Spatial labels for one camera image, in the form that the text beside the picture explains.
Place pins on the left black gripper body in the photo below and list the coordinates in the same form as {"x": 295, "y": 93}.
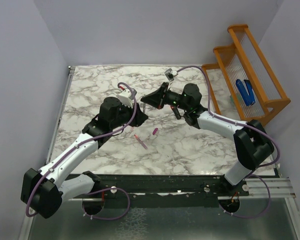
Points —
{"x": 125, "y": 114}

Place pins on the purple pen cap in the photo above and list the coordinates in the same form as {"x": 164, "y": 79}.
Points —
{"x": 155, "y": 131}

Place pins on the blue stapler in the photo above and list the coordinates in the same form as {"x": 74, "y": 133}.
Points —
{"x": 246, "y": 91}

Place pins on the pink marker pen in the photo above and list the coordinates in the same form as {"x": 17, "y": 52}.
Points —
{"x": 141, "y": 142}

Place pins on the orange wooden rack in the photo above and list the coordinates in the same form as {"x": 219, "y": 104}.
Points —
{"x": 243, "y": 60}

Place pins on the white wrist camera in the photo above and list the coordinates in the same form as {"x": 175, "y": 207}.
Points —
{"x": 170, "y": 75}
{"x": 126, "y": 97}

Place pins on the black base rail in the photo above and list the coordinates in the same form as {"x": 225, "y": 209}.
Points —
{"x": 162, "y": 191}

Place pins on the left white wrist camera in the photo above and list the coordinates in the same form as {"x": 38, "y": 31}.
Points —
{"x": 126, "y": 97}

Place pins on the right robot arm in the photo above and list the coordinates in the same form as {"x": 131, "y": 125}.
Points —
{"x": 251, "y": 143}

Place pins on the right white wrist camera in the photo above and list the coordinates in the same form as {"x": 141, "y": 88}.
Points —
{"x": 170, "y": 75}

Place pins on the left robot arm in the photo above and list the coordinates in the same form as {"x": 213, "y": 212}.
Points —
{"x": 44, "y": 190}

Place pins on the black orange highlighter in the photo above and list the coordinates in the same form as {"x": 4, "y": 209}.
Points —
{"x": 176, "y": 112}

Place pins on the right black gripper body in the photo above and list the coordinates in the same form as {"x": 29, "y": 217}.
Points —
{"x": 174, "y": 99}

